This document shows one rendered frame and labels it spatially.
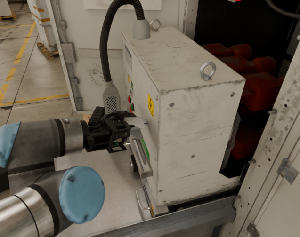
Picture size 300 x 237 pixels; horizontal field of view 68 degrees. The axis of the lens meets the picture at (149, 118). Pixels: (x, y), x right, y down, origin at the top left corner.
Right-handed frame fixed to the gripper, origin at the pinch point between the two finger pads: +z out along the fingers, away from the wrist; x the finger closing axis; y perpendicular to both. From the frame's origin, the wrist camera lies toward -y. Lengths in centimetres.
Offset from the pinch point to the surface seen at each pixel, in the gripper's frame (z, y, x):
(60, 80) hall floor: 50, -298, -113
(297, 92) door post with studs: 20.2, 27.1, 22.1
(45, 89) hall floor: 25, -279, -119
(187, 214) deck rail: 16.4, 17.1, -30.9
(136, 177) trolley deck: 10.9, -9.3, -36.0
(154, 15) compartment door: 27, -46, 26
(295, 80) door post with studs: 20.1, 25.5, 24.4
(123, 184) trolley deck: 4.7, -9.2, -37.7
